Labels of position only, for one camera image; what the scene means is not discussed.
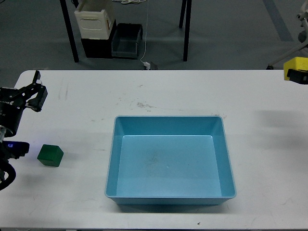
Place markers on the black right table leg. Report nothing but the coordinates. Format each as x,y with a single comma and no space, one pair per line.
185,20

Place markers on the green cube block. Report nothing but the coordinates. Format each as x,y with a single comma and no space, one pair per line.
50,155

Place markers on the dark grey storage bin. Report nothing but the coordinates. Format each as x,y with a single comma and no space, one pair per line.
126,40

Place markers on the white power adapter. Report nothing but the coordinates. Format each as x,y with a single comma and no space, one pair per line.
147,65

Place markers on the yellow cube block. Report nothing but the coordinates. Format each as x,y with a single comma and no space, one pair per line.
297,63

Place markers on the black box under crate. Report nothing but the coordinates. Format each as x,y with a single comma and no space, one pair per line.
99,48

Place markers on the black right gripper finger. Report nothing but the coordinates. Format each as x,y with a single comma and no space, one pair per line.
298,76

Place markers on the black left table leg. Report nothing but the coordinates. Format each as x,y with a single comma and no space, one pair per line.
69,30

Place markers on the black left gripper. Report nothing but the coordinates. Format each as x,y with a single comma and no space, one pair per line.
14,101

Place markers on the blue plastic tray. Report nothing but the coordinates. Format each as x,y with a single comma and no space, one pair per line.
169,160

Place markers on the black table leg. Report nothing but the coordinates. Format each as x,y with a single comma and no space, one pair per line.
185,20
69,30

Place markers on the cream plastic crate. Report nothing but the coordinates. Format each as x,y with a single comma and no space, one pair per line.
95,18

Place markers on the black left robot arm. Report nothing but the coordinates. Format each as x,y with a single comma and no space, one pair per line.
9,150

